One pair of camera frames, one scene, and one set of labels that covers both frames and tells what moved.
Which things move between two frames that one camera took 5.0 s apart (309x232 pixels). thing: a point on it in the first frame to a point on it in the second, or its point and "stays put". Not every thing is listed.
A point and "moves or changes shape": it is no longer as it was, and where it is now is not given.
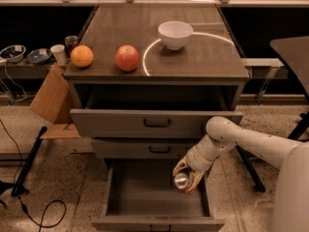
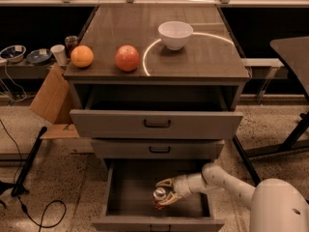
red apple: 126,58 stays put
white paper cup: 60,53 stays put
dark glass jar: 70,42 stays put
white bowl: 175,34 stays put
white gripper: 197,160 to 182,188
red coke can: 182,181 moves or changes shape
